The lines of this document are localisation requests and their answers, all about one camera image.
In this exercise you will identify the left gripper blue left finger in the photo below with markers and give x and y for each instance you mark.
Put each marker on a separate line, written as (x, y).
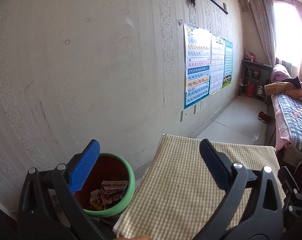
(80, 166)

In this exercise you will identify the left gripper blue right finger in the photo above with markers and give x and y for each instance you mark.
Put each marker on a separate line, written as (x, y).
(217, 163)

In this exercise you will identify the green red trash bin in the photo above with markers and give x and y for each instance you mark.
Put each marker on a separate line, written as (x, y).
(107, 167)

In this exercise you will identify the person's left hand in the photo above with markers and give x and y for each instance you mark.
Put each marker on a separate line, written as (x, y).
(143, 237)

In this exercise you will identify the wrappers inside bin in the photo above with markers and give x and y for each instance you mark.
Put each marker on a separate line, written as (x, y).
(109, 193)

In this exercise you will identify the yellow checked table cloth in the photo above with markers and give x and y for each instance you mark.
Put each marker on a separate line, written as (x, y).
(179, 199)

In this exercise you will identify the red slippers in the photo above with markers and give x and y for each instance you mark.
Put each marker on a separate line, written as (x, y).
(262, 117)

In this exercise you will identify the bed with patterned quilt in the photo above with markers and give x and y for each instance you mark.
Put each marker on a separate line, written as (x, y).
(288, 119)

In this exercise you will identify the dark shelf with items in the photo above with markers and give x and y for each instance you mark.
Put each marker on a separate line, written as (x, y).
(254, 76)

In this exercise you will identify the orange jacket on bed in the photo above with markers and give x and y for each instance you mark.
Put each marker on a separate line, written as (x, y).
(292, 87)

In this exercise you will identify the pink curtain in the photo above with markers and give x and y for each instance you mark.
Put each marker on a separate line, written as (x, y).
(264, 19)

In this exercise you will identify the white double wall socket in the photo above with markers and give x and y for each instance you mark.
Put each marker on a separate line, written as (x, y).
(198, 106)

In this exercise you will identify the green blue wall poster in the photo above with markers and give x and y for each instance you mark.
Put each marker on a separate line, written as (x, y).
(228, 66)

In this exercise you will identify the white table wall poster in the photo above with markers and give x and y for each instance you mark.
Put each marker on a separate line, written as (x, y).
(217, 63)

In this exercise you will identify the blue pinyin wall poster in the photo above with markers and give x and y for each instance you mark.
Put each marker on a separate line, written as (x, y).
(197, 64)

